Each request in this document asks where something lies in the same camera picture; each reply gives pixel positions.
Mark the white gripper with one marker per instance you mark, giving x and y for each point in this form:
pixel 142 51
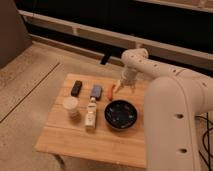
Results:
pixel 128 77

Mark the orange red pepper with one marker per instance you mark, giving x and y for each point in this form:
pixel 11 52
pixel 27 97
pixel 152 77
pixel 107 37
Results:
pixel 110 92

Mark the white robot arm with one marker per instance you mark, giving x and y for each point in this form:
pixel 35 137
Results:
pixel 171 102

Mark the black ceramic bowl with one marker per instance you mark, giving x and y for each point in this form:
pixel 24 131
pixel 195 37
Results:
pixel 120 114

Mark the white ceramic cup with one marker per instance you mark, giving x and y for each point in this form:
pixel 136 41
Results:
pixel 70 104

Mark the blue sponge block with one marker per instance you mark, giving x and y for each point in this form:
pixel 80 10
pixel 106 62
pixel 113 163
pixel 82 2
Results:
pixel 96 91

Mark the white metal railing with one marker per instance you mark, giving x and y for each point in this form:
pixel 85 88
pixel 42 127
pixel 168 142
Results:
pixel 166 51

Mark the black rectangular block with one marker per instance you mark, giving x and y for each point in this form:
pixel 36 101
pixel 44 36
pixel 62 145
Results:
pixel 76 88

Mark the white plastic bottle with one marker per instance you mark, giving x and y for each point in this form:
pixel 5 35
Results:
pixel 90 117

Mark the wooden table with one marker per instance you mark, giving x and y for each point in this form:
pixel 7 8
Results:
pixel 65 136

